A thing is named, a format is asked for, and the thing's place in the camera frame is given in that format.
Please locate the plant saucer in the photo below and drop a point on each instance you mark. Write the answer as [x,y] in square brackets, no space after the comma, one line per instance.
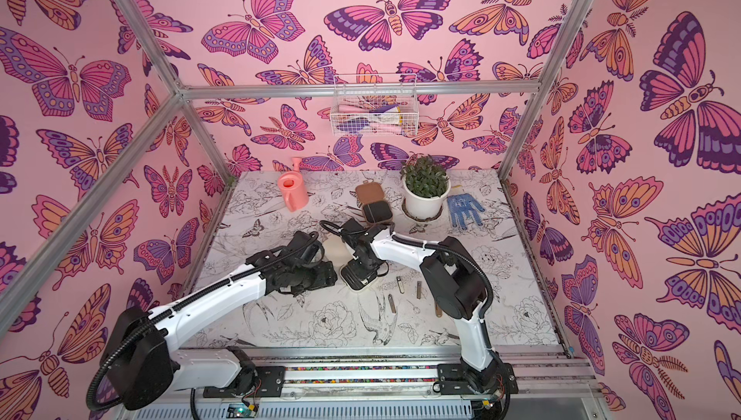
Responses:
[415,218]

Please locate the white potted green plant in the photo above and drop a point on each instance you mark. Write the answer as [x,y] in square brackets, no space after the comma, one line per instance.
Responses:
[426,185]

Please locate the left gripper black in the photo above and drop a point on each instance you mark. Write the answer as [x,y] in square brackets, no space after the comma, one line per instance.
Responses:
[326,276]

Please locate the dark brown clipper case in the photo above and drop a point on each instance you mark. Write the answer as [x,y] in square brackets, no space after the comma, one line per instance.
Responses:
[373,203]

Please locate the pink watering can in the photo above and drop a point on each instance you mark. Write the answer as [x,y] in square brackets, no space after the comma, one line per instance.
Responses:
[293,188]

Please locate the grey nail clipper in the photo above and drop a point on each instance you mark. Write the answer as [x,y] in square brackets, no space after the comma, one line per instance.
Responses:
[392,304]

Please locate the blue gardening glove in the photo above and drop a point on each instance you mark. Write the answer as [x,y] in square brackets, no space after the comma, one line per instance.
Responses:
[463,209]

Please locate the white wire wall basket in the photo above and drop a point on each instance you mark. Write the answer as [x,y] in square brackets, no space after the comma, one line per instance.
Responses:
[375,104]

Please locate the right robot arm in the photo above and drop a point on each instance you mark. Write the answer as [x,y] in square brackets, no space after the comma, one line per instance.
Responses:
[458,285]

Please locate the cream clipper case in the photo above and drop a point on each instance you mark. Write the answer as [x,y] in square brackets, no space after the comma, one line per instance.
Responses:
[338,249]

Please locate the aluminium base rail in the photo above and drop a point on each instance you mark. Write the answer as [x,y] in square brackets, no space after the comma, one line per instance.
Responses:
[391,383]

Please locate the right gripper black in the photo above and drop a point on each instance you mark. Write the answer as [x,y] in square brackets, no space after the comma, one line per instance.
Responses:
[364,264]

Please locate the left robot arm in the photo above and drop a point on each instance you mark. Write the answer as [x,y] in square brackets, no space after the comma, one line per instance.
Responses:
[141,361]

